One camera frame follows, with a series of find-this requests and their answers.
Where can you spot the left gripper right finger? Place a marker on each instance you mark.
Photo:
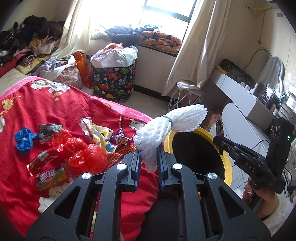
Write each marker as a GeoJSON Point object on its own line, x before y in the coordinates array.
{"type": "Point", "coordinates": [208, 209]}

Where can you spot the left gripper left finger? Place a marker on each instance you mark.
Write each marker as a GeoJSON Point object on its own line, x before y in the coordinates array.
{"type": "Point", "coordinates": [89, 209]}

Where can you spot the yellow snack bag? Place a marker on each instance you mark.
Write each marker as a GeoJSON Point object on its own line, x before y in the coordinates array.
{"type": "Point", "coordinates": [95, 134]}

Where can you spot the white foam net bow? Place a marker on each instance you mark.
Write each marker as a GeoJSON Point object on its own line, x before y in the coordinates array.
{"type": "Point", "coordinates": [152, 134]}

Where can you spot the black wrapper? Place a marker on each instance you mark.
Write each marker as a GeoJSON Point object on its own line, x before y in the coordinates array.
{"type": "Point", "coordinates": [46, 131]}

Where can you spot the yellow rimmed trash bin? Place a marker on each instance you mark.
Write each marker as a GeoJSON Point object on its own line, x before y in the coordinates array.
{"type": "Point", "coordinates": [197, 151]}

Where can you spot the person's right hand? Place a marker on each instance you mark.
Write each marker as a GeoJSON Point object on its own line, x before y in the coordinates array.
{"type": "Point", "coordinates": [252, 190]}

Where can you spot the white dressing table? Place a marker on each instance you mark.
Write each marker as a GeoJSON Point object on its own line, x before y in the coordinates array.
{"type": "Point", "coordinates": [244, 118]}

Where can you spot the red plastic bag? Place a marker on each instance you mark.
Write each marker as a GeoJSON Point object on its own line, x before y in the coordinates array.
{"type": "Point", "coordinates": [81, 157]}

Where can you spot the colourful candy packet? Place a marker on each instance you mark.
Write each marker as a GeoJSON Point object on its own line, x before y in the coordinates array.
{"type": "Point", "coordinates": [50, 178]}

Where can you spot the red snack wrapper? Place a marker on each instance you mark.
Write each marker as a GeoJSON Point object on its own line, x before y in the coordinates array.
{"type": "Point", "coordinates": [43, 158]}

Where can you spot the purple candy wrapper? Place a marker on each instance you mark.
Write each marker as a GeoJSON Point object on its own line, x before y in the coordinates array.
{"type": "Point", "coordinates": [119, 138]}

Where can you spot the arched mirror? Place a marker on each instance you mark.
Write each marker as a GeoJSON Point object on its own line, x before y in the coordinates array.
{"type": "Point", "coordinates": [273, 74]}

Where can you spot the blue plastic bag scrap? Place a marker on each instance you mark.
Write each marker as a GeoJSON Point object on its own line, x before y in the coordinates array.
{"type": "Point", "coordinates": [24, 140]}

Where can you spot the red floral bed quilt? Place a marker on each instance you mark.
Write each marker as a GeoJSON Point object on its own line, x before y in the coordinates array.
{"type": "Point", "coordinates": [35, 101]}

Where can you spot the floral pink pillow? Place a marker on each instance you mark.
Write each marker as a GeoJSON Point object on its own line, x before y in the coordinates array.
{"type": "Point", "coordinates": [70, 76]}

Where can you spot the dinosaur print laundry basket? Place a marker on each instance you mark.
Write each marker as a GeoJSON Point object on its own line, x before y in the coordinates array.
{"type": "Point", "coordinates": [115, 83]}

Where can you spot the orange bag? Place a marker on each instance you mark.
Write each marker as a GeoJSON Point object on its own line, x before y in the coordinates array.
{"type": "Point", "coordinates": [80, 61]}

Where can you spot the cream curtain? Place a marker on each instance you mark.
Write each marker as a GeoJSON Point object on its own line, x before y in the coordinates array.
{"type": "Point", "coordinates": [194, 62]}

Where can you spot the orange patterned blanket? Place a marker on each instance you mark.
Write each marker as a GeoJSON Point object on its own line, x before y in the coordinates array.
{"type": "Point", "coordinates": [160, 41]}

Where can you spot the pile of clothes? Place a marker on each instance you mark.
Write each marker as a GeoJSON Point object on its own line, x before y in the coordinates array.
{"type": "Point", "coordinates": [27, 44]}

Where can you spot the dark blue jacket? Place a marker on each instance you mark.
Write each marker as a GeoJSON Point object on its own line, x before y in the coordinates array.
{"type": "Point", "coordinates": [125, 35]}

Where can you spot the white wire stool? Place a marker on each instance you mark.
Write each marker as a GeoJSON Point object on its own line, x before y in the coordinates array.
{"type": "Point", "coordinates": [185, 93]}

